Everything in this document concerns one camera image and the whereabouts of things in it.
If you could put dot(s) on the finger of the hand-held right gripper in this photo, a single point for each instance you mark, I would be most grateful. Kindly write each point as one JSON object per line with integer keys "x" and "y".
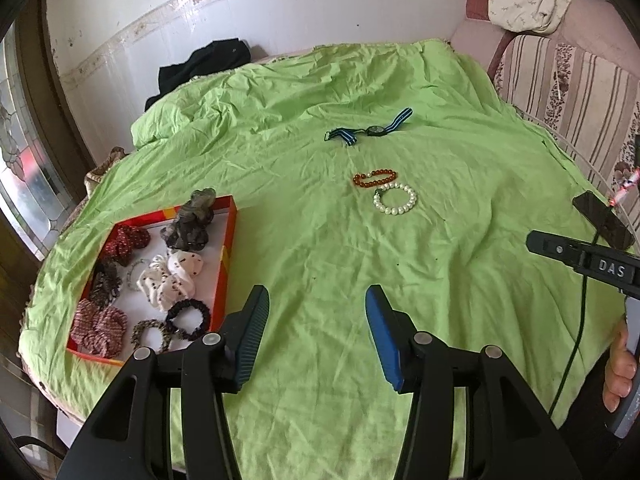
{"x": 550, "y": 245}

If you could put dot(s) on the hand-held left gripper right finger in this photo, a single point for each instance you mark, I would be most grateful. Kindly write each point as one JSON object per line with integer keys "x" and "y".
{"x": 385, "y": 340}

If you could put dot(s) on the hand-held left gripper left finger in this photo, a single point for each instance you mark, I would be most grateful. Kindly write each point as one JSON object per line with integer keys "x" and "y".
{"x": 252, "y": 335}

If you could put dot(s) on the black scrunchie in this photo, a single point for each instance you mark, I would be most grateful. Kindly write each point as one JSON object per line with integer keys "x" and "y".
{"x": 200, "y": 315}

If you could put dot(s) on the red cardboard box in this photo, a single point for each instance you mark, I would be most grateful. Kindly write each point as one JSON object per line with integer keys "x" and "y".
{"x": 226, "y": 265}

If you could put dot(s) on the white printed scrunchie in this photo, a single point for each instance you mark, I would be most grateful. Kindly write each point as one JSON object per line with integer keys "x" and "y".
{"x": 170, "y": 277}

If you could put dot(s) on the leopard print scrunchie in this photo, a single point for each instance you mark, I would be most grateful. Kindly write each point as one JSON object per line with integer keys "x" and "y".
{"x": 142, "y": 331}

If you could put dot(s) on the dark sheer bow scrunchie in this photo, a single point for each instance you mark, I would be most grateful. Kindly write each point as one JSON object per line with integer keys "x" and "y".
{"x": 190, "y": 220}

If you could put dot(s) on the grey dotted sheer scrunchie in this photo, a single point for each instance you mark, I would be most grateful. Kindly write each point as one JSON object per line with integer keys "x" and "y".
{"x": 107, "y": 285}

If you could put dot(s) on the red gingham scrunchie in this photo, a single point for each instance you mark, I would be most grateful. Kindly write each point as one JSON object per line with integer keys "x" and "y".
{"x": 97, "y": 330}

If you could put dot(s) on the red polka dot scrunchie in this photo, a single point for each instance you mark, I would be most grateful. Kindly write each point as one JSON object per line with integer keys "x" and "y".
{"x": 125, "y": 245}

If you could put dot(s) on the person's right hand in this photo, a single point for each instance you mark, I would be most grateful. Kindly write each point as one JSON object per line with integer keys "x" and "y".
{"x": 617, "y": 377}

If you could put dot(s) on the black smartphone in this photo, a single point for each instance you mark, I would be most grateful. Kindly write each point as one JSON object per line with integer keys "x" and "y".
{"x": 600, "y": 217}

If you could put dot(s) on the green bed sheet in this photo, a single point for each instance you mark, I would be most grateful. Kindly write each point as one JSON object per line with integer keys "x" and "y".
{"x": 325, "y": 260}

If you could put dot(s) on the small pink stick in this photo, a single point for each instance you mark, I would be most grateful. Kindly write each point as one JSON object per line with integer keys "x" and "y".
{"x": 558, "y": 95}

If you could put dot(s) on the striped floral sofa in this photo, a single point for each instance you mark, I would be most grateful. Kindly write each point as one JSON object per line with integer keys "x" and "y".
{"x": 550, "y": 70}

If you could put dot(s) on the white printed cloth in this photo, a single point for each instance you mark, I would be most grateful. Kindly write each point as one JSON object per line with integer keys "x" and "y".
{"x": 530, "y": 0}

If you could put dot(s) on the black cloth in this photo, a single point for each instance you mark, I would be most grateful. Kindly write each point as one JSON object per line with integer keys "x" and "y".
{"x": 200, "y": 65}

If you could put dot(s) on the patterned glass window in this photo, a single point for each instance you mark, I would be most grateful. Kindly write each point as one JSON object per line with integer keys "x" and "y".
{"x": 25, "y": 170}

